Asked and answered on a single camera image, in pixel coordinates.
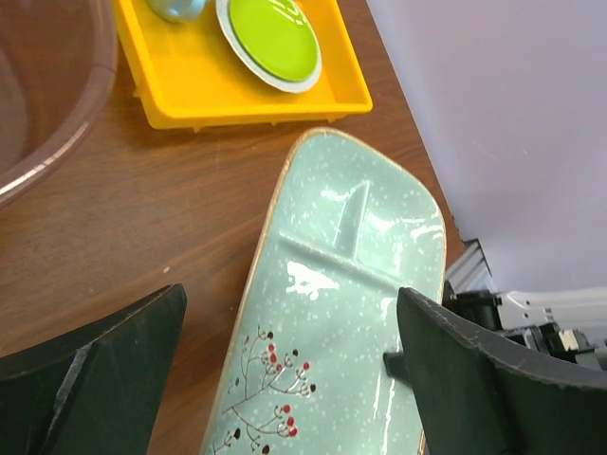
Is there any aluminium frame rail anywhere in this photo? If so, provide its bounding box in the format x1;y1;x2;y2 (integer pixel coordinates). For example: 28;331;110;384
445;239;497;294

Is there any yellow plastic tray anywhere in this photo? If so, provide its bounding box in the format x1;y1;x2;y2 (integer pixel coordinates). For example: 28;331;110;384
113;1;373;131

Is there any lime green small plate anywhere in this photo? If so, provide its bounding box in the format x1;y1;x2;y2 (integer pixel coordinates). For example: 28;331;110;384
229;0;319;82

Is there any white scalloped plate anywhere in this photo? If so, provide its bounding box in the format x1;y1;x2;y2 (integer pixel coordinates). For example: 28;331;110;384
215;1;322;94

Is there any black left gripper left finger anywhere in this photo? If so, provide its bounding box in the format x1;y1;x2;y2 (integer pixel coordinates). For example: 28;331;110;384
1;284;187;454

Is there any transparent pink plastic bin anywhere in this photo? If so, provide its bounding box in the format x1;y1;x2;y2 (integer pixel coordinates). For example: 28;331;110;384
1;1;118;206

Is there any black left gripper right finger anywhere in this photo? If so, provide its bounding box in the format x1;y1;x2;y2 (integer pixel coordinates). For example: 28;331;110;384
383;287;606;454

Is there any mint green divided dish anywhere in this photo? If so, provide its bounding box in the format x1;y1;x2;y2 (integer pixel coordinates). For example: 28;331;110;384
201;128;447;454

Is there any light blue ceramic mug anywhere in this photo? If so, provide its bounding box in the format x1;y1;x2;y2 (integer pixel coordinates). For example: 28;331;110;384
146;0;208;23

